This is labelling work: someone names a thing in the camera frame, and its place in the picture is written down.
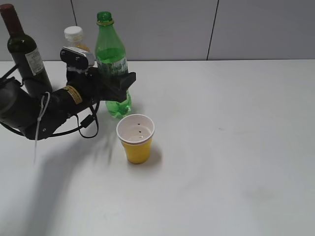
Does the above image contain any yellow paper cup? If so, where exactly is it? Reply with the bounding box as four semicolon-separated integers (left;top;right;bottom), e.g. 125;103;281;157
116;114;155;164

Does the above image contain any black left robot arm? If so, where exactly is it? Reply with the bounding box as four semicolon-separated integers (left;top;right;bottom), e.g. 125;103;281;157
0;67;136;140

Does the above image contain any white zip tie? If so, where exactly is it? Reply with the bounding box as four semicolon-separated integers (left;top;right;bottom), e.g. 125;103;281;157
33;91;51;165

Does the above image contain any orange juice bottle white cap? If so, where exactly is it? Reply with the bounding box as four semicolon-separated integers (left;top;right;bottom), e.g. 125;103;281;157
64;26;90;52

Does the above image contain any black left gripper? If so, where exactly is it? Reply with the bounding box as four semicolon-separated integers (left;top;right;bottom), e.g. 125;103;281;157
65;66;136;108

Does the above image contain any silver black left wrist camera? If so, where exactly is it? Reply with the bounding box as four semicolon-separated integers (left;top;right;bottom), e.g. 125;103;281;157
60;47;95;70

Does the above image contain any green sprite bottle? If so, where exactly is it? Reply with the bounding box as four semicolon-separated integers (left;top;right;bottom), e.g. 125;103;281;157
94;11;132;119

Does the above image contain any black left camera cable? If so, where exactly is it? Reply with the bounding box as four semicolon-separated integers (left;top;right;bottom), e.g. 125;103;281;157
0;63;100;139

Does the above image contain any dark red wine bottle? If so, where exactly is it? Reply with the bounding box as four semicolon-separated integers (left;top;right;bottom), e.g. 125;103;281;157
0;3;52;97

